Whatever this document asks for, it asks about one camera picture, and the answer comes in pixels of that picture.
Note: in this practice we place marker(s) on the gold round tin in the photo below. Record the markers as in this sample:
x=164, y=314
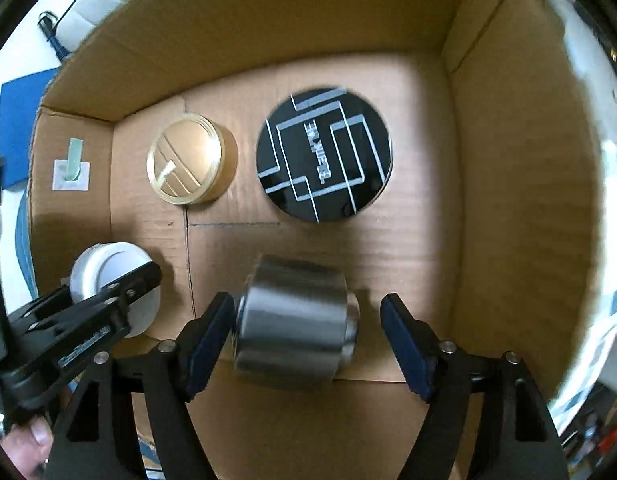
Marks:
x=192, y=161

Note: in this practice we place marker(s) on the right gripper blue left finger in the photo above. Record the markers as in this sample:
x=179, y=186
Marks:
x=204, y=339

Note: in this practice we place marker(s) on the blue foam pad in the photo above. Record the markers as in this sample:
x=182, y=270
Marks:
x=19, y=101

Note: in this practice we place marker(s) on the checkered plaid cloth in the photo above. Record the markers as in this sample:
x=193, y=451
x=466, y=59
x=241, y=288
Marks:
x=600, y=322

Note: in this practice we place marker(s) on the person's hand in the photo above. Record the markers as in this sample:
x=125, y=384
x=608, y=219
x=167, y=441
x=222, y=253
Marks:
x=29, y=446

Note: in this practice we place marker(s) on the silver metal can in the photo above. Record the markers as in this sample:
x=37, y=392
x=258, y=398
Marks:
x=297, y=324

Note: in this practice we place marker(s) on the black round tin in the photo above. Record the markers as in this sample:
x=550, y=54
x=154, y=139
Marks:
x=324, y=155

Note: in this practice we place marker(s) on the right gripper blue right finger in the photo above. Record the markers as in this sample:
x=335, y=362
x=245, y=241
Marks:
x=412, y=342

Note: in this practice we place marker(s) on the white label sticker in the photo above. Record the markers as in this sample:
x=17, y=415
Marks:
x=71, y=174

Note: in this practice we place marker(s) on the open cardboard box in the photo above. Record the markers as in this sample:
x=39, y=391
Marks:
x=443, y=150

